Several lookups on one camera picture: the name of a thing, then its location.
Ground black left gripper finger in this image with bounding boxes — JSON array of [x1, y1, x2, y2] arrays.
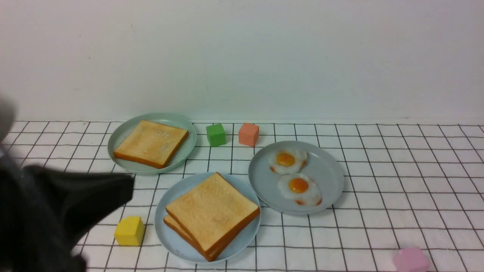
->
[[24, 165, 135, 246]]

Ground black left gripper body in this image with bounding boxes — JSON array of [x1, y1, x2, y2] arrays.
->
[[1, 148, 87, 272]]

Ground toast slice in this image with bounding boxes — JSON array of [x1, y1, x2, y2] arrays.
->
[[163, 215, 225, 262], [165, 172, 261, 256], [113, 120, 189, 169]]

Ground yellow cube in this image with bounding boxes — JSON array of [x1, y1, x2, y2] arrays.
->
[[114, 216, 146, 247]]

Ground light blue center plate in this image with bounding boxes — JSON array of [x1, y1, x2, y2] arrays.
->
[[154, 172, 261, 265]]

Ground light green bread plate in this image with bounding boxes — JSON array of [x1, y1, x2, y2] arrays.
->
[[107, 113, 197, 176]]

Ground checkered white tablecloth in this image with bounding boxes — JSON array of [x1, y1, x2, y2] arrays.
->
[[0, 121, 484, 272]]

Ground green cube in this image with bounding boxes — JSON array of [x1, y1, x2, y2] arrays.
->
[[206, 124, 227, 147]]

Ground orange cube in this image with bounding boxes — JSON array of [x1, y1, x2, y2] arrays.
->
[[238, 123, 259, 147]]

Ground back fried egg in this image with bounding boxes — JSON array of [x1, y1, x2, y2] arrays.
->
[[268, 148, 308, 175]]

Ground fried egg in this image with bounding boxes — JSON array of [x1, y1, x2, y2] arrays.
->
[[277, 173, 322, 206], [268, 148, 308, 175]]

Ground grey egg plate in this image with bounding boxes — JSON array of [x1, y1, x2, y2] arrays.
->
[[248, 141, 344, 215]]

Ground right fried egg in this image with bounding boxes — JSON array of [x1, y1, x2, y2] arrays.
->
[[277, 173, 322, 206]]

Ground pink cube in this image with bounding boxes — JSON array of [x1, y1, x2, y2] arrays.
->
[[392, 247, 430, 272]]

